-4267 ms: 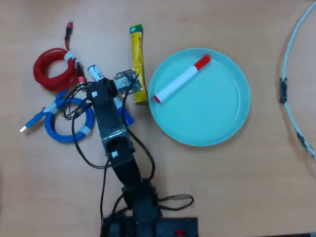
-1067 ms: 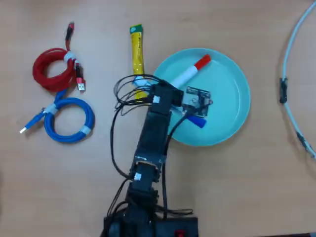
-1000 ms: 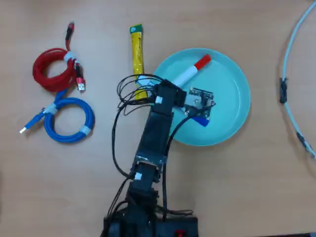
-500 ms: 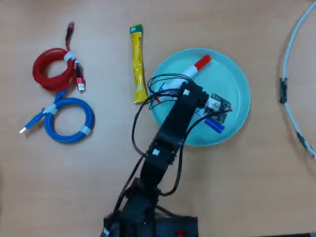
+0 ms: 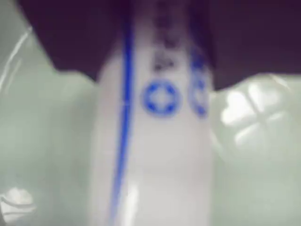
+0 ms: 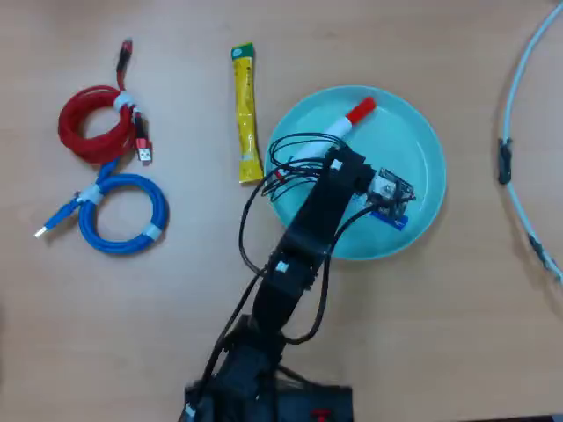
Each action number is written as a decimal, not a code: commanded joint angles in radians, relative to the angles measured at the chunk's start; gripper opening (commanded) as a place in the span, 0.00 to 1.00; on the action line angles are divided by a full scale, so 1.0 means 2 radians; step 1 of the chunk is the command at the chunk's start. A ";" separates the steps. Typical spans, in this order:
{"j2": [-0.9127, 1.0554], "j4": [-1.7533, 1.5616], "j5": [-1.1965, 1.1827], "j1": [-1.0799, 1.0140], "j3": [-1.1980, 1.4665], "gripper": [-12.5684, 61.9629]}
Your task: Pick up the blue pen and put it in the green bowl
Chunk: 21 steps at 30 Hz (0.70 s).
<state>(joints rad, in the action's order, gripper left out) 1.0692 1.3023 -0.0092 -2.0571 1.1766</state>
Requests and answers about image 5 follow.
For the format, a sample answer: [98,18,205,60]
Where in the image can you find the blue and white marker pen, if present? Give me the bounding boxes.
[88,0,218,226]

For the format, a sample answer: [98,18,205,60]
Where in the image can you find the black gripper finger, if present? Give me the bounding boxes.
[17,0,129,82]
[188,0,301,92]

